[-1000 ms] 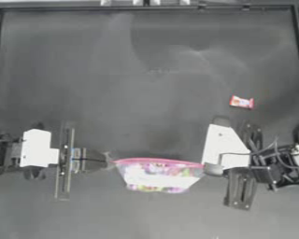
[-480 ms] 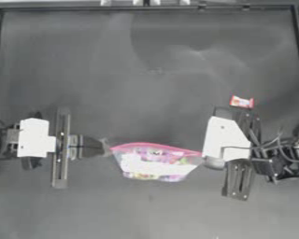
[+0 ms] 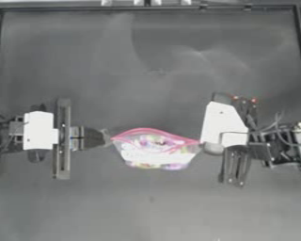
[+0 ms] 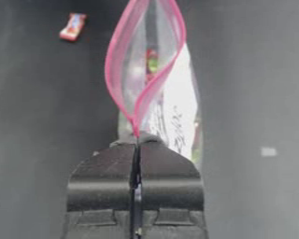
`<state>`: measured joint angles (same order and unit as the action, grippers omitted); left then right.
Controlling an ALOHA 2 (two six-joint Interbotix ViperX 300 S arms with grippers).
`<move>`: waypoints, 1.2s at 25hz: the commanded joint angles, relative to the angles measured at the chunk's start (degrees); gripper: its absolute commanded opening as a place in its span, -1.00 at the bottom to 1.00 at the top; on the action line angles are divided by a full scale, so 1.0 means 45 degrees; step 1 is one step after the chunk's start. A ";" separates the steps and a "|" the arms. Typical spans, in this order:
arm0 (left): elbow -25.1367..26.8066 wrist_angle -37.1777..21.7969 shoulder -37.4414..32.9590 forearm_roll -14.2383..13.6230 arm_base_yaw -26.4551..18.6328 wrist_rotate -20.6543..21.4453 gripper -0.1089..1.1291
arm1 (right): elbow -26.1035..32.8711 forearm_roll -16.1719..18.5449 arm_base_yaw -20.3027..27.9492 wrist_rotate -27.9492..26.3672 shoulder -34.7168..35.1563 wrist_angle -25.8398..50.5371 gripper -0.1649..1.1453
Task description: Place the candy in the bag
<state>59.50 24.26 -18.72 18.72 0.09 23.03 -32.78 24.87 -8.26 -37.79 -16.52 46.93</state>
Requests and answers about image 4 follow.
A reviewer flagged clear bag with pink zip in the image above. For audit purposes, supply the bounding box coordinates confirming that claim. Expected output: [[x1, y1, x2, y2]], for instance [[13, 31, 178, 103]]
[[103, 0, 206, 172]]

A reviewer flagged red candy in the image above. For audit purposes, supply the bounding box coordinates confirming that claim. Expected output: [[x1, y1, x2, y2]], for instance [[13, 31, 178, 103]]
[[59, 12, 88, 42]]

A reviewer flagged red green wrapped sweet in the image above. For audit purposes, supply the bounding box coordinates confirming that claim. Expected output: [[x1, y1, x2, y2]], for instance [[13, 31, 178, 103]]
[[143, 48, 162, 83]]

